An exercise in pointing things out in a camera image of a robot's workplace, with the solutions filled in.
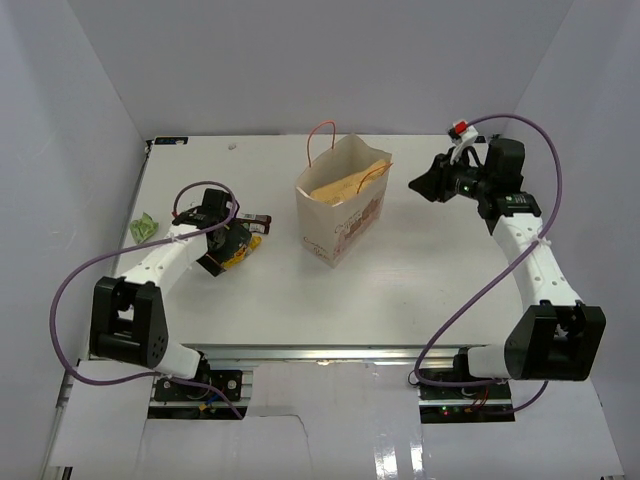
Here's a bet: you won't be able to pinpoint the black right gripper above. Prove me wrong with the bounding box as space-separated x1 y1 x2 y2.
409 147 493 203

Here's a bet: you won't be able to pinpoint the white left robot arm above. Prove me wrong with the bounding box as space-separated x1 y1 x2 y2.
89 188 252 399

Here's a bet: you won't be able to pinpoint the cream paper bag orange handles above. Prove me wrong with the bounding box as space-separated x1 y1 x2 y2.
294 133 393 268

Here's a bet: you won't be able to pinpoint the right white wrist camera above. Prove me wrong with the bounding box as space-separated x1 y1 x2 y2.
447 119 478 165

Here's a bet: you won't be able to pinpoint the yellow snack packet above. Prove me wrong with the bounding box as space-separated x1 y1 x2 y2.
221 235 262 271

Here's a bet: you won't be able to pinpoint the brown chocolate bar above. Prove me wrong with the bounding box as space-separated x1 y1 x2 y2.
236 213 272 235

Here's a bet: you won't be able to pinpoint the left blue table label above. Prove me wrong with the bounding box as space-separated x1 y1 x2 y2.
153 136 189 145

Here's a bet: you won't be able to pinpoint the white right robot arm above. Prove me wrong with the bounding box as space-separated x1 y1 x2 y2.
408 138 606 399

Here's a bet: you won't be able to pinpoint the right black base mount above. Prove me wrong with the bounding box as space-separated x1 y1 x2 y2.
407 371 515 425

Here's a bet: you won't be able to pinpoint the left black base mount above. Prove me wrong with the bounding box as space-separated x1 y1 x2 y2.
148 370 247 420

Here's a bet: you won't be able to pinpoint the left green snack packet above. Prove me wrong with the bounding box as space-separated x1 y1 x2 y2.
129 212 159 245

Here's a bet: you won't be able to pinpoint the large brown chips bag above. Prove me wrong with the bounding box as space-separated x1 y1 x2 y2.
310 159 393 206

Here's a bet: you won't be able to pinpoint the aluminium table edge rail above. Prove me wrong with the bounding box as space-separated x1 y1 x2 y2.
87 344 501 362

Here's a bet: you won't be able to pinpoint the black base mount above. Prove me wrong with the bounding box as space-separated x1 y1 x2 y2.
148 370 247 420
407 371 515 425

